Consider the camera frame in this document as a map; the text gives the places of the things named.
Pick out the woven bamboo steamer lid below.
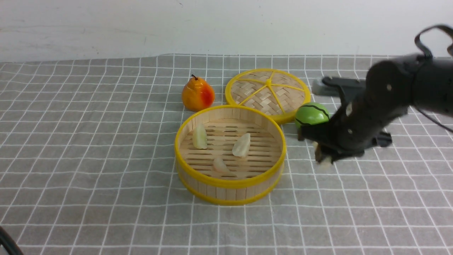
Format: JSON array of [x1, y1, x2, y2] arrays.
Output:
[[225, 68, 312, 124]]

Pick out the cream dumpling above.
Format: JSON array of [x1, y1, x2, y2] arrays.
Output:
[[315, 144, 333, 166]]

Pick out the pale translucent dumpling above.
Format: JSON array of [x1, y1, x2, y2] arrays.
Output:
[[232, 133, 251, 158]]

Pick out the bamboo steamer tray yellow rim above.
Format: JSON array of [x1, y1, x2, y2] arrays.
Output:
[[174, 105, 287, 206]]

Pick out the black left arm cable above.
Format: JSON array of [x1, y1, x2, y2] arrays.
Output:
[[0, 227, 23, 255]]

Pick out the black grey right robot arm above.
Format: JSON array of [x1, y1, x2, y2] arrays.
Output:
[[297, 34, 453, 163]]

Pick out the green toy watermelon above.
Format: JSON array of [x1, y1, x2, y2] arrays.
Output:
[[294, 102, 330, 130]]

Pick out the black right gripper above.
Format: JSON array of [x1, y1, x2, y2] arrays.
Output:
[[297, 77, 409, 164]]

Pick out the orange toy pear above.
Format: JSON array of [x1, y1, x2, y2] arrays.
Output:
[[181, 74, 215, 112]]

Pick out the white dumpling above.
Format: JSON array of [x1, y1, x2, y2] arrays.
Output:
[[213, 157, 231, 173]]

